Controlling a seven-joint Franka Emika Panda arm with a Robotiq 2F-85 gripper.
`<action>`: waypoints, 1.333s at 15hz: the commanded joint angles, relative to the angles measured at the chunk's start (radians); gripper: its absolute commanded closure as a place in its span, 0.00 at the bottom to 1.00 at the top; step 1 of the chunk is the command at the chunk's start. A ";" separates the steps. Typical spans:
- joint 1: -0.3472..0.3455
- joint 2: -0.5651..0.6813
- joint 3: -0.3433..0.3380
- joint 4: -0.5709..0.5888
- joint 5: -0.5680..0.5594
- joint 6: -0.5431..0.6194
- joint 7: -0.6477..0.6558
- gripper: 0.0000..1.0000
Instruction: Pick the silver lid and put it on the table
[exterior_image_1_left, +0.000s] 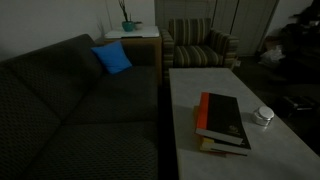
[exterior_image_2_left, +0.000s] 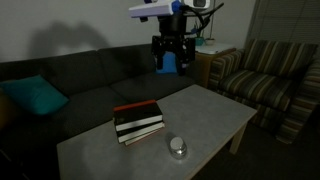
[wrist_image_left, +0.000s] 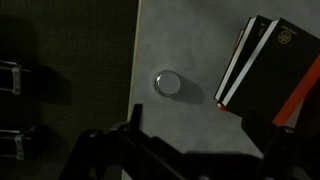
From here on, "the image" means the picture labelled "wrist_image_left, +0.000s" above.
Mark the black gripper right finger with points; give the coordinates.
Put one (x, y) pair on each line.
(293, 156)

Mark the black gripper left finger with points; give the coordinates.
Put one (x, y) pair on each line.
(133, 153)

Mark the shiny silver container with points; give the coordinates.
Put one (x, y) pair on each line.
(155, 84)

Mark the black book with orange spine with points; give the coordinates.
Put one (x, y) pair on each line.
(286, 66)

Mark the black book with white pages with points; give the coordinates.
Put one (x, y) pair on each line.
(248, 46)

